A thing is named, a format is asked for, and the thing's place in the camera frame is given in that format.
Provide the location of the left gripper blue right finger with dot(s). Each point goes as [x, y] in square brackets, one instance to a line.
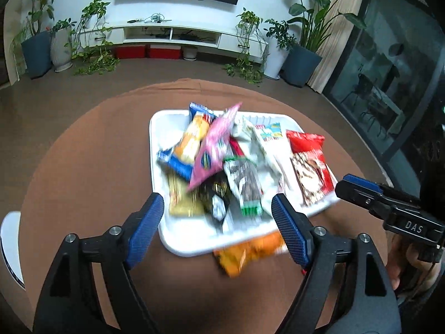
[295, 228]

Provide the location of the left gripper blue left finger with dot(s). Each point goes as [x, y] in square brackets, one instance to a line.
[140, 227]

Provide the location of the gold snack packet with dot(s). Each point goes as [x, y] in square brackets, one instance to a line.
[183, 203]

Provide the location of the red snack packet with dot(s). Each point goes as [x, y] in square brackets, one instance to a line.
[312, 145]

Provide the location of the brown star pattern packet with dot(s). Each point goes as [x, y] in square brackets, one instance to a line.
[309, 176]

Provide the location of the blue orange snack packet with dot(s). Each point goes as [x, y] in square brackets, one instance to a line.
[181, 157]

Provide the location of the black cereal snack packet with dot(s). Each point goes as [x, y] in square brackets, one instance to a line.
[215, 194]

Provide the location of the pink snack packet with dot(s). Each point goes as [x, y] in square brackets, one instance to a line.
[214, 148]

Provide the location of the person's right hand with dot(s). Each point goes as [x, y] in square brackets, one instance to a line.
[403, 255]

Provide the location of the green white seed packet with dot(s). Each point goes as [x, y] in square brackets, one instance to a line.
[244, 183]

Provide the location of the white long snack packet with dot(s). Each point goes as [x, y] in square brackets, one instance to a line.
[277, 150]

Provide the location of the white round stool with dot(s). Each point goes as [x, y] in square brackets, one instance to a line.
[10, 227]

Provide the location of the dark blue planter right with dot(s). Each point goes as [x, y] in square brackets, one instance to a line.
[299, 66]

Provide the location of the dark blue planter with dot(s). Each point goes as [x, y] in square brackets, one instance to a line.
[37, 54]
[299, 66]

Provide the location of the white planter right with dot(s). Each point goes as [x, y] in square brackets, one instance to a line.
[275, 59]

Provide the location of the white planter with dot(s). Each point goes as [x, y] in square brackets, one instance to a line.
[61, 49]
[275, 59]

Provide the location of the left red storage box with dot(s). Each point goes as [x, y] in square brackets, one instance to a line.
[130, 52]

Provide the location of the red storage box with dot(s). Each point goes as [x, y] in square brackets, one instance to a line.
[168, 52]
[130, 52]

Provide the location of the right red storage box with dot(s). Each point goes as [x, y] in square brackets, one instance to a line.
[168, 52]

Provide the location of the white planter left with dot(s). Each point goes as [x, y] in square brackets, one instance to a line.
[61, 49]

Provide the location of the white TV cabinet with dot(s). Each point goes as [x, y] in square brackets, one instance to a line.
[212, 40]

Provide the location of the dark blue planter left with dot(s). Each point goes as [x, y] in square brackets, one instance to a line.
[37, 54]

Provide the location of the tall leafy plant right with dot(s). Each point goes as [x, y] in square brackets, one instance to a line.
[316, 25]

